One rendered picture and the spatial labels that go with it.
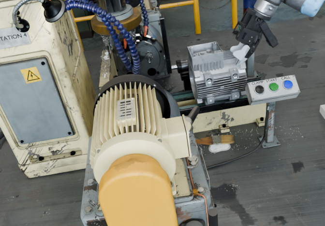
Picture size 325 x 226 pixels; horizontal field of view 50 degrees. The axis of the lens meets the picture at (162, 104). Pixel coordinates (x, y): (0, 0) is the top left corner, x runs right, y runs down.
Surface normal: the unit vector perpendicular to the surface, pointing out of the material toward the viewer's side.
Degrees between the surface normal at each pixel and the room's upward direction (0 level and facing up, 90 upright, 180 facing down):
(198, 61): 90
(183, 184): 0
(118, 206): 90
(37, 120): 90
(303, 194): 0
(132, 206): 90
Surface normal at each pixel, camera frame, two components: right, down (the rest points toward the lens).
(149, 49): 0.10, 0.55
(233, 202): -0.14, -0.81
